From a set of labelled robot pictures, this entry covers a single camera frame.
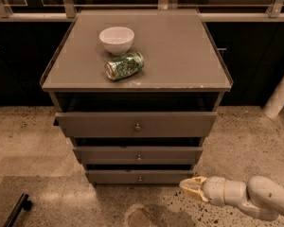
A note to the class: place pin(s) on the grey top drawer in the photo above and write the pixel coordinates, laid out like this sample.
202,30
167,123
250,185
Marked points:
136,124

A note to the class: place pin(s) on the grey bottom drawer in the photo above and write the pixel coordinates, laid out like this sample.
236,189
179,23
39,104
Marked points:
137,176

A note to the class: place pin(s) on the grey drawer cabinet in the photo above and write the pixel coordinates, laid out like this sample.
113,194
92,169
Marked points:
183,72

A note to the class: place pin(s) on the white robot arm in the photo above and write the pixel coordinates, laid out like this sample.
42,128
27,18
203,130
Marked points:
244,161

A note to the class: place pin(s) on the green soda can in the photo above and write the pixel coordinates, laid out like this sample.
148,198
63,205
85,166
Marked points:
124,66

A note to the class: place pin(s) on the grey middle drawer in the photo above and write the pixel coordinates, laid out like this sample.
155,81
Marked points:
138,155

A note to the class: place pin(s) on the grey drawer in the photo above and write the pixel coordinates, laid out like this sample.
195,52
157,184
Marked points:
136,124
138,155
137,176

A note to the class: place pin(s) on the black bar handle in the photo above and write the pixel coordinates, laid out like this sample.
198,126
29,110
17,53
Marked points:
24,203

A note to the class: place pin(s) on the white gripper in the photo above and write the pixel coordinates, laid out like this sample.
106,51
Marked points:
214,188

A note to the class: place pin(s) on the white ceramic bowl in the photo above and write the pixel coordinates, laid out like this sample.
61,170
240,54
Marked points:
117,39

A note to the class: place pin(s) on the metal window railing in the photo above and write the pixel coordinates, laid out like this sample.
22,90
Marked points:
129,7

